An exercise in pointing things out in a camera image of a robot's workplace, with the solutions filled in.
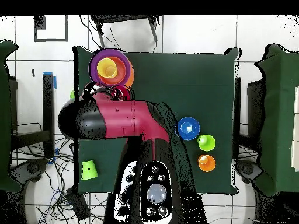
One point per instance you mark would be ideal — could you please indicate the green bowl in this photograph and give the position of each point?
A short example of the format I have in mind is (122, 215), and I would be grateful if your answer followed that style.
(72, 94)

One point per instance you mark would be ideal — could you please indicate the purple bowl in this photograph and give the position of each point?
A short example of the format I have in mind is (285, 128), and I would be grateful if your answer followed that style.
(93, 67)

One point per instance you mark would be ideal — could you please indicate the yellow cup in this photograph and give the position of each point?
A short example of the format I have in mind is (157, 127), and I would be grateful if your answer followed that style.
(105, 67)

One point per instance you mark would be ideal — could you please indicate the small orange-red bowl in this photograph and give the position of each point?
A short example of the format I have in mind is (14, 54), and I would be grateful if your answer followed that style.
(119, 74)

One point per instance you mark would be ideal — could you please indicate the red cup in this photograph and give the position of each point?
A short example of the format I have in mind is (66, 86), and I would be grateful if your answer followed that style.
(121, 92)

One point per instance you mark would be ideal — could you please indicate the blue bowl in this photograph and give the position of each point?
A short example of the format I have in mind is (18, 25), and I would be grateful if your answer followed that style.
(188, 128)

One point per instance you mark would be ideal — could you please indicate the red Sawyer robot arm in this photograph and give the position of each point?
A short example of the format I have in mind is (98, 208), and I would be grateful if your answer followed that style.
(130, 116)

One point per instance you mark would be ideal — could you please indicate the blue tape strip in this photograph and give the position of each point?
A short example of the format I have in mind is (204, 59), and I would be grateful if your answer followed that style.
(55, 82)

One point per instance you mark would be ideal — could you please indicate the black chair with legs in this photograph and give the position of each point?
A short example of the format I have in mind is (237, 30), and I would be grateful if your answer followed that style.
(116, 18)

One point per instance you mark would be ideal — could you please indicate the green cloth side table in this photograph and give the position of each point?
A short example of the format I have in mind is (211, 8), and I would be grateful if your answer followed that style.
(4, 116)
(275, 116)

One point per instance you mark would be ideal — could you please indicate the dark green tablecloth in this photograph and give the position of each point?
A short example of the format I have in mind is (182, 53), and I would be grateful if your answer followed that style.
(186, 77)

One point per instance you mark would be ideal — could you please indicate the black power adapter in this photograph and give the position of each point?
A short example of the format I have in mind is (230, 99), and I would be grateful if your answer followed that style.
(78, 206)

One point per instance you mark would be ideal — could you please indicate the light green cup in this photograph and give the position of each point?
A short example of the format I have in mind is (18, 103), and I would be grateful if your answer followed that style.
(208, 144)

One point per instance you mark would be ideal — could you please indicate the orange cup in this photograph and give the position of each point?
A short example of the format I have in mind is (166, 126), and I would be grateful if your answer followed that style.
(206, 164)

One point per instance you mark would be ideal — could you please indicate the black metal frame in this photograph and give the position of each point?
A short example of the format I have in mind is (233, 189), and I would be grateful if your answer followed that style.
(237, 116)
(48, 116)

